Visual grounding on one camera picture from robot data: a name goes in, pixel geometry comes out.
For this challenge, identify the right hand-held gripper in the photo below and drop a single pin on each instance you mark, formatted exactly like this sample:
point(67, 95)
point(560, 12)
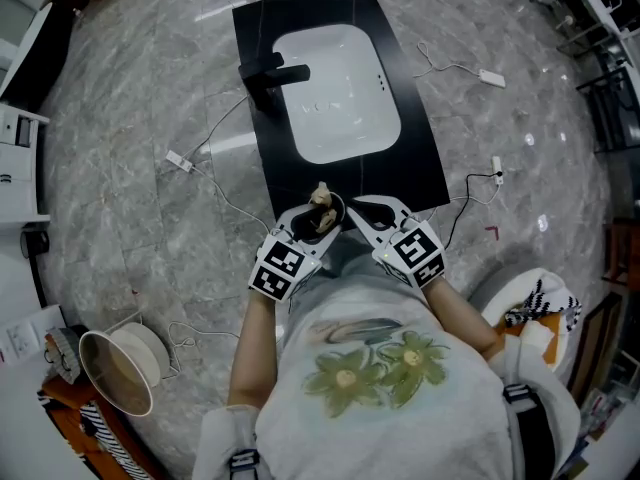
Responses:
point(413, 251)

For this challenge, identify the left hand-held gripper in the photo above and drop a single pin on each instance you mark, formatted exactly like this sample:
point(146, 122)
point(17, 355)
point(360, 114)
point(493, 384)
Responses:
point(279, 274)

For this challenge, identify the person's left forearm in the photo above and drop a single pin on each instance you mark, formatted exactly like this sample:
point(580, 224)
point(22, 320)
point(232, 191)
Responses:
point(252, 348)

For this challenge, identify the person's right forearm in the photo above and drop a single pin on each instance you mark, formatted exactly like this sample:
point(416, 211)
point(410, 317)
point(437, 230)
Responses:
point(457, 318)

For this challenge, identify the black sink countertop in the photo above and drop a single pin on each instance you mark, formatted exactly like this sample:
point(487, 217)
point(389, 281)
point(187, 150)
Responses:
point(420, 168)

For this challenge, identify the white sink basin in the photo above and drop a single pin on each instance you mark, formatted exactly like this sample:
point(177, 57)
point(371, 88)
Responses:
point(340, 98)

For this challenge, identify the white power strip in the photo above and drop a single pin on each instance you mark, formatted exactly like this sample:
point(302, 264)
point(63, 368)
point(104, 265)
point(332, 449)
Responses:
point(179, 160)
point(492, 78)
point(496, 169)

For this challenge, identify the black faucet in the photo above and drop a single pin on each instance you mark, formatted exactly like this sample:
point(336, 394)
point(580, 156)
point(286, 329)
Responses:
point(267, 75)

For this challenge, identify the black-and-white striped cloth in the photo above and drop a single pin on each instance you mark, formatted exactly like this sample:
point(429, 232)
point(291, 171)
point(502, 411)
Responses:
point(542, 300)

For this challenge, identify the white padded chair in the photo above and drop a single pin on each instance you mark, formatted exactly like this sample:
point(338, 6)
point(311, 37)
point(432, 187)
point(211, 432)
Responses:
point(535, 313)

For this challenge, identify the person's white flower-print shirt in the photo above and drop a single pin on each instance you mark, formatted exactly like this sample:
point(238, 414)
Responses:
point(380, 418)

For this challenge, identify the brown wooden furniture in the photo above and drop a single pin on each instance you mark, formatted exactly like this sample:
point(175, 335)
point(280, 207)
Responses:
point(622, 255)

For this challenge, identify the white round spool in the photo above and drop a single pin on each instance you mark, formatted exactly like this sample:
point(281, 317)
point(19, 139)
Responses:
point(122, 368)

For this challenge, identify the black metal shelf rack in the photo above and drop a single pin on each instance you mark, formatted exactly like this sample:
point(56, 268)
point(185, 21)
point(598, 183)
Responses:
point(612, 110)

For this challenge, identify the grey pleated basket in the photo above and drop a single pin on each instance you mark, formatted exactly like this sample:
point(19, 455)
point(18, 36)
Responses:
point(64, 353)

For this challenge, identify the white cabinet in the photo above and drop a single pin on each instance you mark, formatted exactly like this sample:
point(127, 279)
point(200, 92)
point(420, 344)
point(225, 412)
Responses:
point(17, 163)

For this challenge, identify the striped dark cloth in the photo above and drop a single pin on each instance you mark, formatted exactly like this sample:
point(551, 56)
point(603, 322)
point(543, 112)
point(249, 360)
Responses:
point(107, 443)

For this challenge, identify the orange seat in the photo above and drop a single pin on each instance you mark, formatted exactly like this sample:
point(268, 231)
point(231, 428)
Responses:
point(75, 418)

